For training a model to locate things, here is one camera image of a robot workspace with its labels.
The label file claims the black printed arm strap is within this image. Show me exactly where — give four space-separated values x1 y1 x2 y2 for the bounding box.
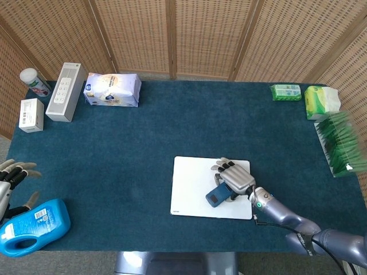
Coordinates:
297 233 317 257

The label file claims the green wet wipes pack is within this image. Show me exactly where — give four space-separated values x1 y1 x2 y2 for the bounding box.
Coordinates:
270 84 302 102

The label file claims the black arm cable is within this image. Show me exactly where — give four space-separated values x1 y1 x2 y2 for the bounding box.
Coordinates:
251 210 346 275

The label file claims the blue white tissue pack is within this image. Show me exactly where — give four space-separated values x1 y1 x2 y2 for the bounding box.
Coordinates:
83 72 142 108

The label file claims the blue detergent bottle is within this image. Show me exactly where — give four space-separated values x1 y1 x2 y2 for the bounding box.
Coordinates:
0 198 71 258

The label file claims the woven wooden folding screen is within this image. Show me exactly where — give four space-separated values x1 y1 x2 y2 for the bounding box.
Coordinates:
0 0 367 140

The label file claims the blue rectangular plastic block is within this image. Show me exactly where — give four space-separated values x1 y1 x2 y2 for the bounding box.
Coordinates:
205 182 232 208

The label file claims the clear box of green packets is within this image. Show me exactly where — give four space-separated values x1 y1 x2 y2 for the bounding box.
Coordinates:
314 111 367 178

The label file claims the long grey power strip box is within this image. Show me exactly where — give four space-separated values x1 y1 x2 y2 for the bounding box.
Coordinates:
45 62 88 123

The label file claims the green white tissue pack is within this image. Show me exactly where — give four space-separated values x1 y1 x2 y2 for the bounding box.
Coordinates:
303 85 342 121

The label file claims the white rectangular board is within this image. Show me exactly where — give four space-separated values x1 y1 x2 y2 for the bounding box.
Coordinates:
170 155 253 221

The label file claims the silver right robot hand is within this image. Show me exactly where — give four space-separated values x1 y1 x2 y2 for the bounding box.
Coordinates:
210 156 256 203

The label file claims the white lidded cylindrical can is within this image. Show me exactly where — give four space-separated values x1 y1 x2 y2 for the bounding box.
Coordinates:
19 68 52 97

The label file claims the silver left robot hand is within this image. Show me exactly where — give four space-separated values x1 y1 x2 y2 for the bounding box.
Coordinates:
0 159 42 223

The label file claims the dark blue table cloth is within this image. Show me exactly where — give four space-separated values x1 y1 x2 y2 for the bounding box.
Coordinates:
1 80 364 253

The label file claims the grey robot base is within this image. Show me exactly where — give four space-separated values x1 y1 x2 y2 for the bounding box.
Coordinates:
114 251 239 275

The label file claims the small white cardboard box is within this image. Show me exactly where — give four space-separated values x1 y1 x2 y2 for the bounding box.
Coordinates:
18 98 45 133

